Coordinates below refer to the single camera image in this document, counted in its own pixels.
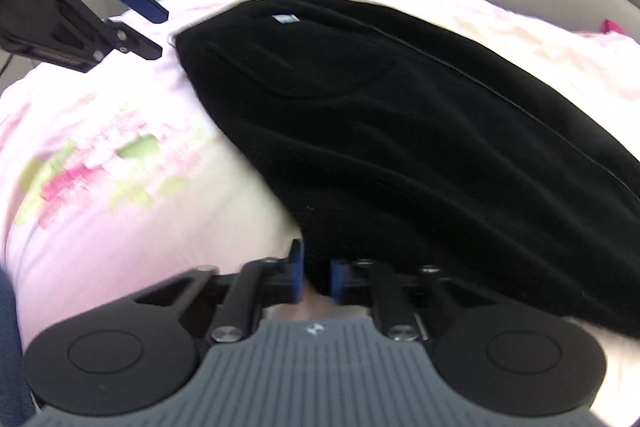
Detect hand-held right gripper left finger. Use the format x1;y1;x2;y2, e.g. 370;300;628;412
132;239;306;343

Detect pink floral blanket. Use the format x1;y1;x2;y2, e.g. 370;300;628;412
0;0;640;427

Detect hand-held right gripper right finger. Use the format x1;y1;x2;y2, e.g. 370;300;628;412
327;258;481;342

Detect black pants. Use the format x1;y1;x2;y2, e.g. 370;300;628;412
170;0;640;340

